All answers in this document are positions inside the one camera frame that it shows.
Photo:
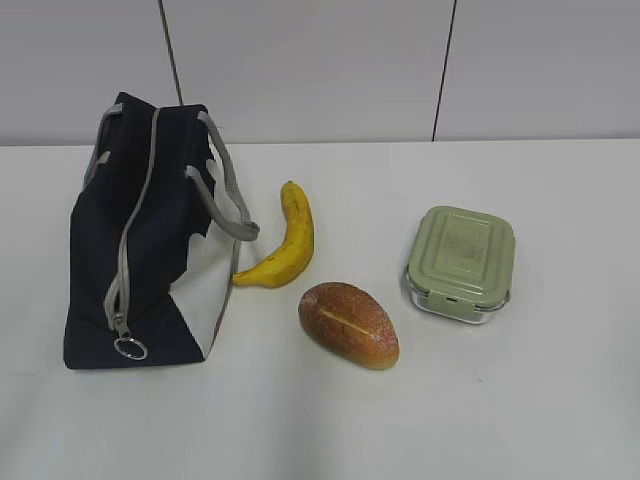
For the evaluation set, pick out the yellow banana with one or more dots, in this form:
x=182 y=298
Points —
x=294 y=254

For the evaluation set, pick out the brown bread roll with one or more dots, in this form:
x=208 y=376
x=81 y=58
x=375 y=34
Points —
x=349 y=322

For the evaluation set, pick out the green lid glass container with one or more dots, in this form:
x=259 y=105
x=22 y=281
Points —
x=461 y=264

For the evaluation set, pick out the navy blue lunch bag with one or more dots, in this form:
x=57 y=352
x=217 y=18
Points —
x=155 y=235

